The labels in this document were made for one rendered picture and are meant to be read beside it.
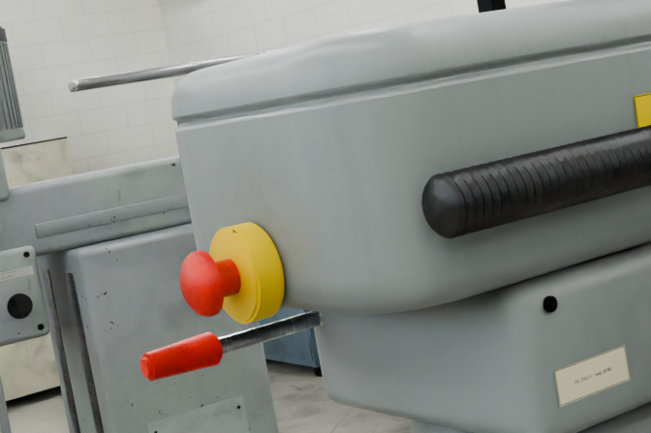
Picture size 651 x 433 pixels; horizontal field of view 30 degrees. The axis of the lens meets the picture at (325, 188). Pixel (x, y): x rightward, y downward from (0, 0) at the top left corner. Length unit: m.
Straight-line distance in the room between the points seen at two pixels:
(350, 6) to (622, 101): 7.59
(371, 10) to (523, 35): 7.43
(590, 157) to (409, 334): 0.19
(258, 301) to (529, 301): 0.16
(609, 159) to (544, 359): 0.12
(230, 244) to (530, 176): 0.19
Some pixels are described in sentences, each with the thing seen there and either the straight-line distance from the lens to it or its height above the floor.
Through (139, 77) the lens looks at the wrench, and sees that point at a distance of 0.84.
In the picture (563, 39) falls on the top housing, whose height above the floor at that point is 1.87.
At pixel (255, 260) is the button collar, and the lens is 0.72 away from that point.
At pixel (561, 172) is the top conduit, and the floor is 1.79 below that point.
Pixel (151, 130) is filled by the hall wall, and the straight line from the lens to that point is 10.64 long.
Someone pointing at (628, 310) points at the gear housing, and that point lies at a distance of 0.78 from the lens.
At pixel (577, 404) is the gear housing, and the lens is 0.75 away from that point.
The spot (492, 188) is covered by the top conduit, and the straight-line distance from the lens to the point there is 0.64.
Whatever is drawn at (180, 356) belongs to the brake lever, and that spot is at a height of 1.70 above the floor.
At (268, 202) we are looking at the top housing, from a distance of 0.72.
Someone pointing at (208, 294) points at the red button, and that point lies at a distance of 0.71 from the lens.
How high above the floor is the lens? 1.86
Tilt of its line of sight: 4 degrees down
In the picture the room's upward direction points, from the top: 10 degrees counter-clockwise
